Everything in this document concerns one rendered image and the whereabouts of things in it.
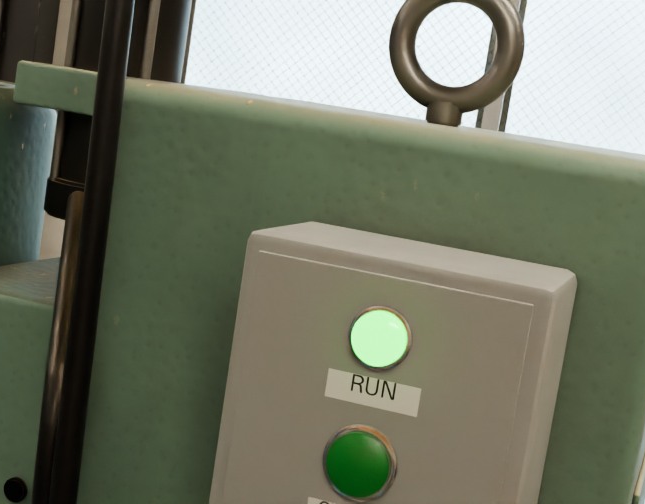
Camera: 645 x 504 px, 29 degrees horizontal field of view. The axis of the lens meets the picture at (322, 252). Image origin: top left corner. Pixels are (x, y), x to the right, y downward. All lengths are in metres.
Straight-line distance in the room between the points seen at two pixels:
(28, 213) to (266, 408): 0.27
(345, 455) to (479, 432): 0.04
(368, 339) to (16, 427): 0.23
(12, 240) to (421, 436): 0.30
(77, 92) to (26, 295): 0.09
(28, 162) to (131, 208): 0.16
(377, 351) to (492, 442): 0.04
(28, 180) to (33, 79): 0.07
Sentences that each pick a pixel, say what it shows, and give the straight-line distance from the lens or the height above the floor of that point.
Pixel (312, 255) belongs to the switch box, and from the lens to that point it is 0.39.
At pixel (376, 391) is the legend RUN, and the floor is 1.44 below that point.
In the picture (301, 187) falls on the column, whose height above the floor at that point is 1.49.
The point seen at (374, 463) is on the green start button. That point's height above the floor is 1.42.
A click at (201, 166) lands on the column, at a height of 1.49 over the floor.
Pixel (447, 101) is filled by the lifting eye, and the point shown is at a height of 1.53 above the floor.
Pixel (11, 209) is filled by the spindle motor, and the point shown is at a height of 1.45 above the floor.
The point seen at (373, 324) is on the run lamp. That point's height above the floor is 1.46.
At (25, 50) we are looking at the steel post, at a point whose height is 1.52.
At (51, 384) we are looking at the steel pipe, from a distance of 0.48.
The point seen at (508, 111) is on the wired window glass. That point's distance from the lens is 1.97.
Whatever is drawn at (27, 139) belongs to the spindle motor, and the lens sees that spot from 0.63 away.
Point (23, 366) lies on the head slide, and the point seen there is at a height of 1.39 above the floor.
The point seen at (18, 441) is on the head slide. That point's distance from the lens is 0.57.
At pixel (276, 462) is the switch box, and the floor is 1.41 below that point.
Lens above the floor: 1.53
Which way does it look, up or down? 7 degrees down
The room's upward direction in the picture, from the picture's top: 9 degrees clockwise
